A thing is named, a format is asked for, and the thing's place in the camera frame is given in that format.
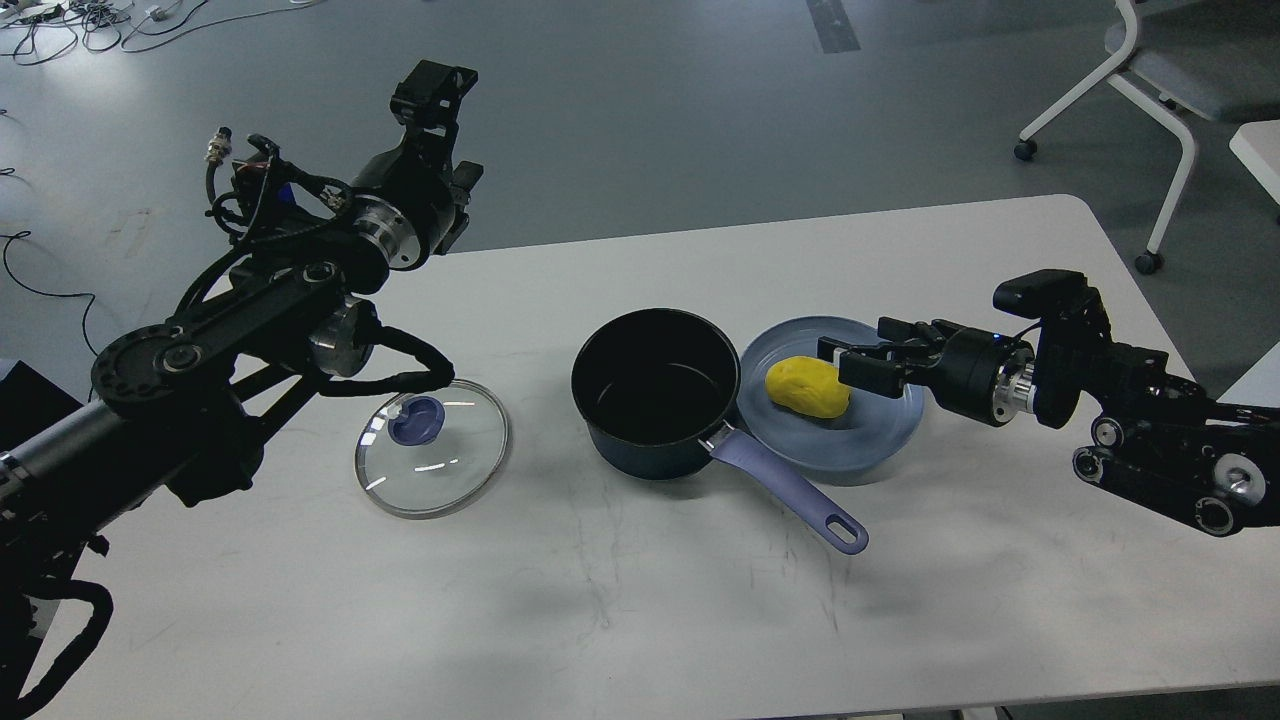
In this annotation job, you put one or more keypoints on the blue plate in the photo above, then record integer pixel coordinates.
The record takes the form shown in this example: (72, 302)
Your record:
(836, 451)

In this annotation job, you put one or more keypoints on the black box at left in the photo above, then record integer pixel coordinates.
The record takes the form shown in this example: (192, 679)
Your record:
(29, 403)

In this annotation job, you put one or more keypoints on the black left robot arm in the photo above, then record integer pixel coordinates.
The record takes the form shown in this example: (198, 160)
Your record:
(189, 404)

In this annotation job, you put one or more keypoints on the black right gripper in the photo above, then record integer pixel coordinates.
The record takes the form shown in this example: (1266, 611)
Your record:
(982, 375)

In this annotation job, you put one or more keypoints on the dark blue saucepan purple handle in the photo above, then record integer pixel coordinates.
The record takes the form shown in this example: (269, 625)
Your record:
(657, 388)

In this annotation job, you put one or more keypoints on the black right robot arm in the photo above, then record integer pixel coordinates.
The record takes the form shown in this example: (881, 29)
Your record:
(1159, 441)

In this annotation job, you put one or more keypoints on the glass pot lid purple knob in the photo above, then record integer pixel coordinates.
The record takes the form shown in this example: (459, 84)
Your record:
(428, 455)

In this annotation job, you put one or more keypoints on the yellow potato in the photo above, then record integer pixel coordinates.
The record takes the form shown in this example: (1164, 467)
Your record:
(808, 386)

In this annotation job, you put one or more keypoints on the white frame grey chair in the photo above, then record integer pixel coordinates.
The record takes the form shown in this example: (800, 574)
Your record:
(1218, 60)

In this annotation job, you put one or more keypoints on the white table edge right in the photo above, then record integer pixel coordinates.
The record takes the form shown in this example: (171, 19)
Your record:
(1256, 146)

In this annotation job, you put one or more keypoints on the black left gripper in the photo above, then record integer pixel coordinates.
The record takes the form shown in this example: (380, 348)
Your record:
(411, 202)

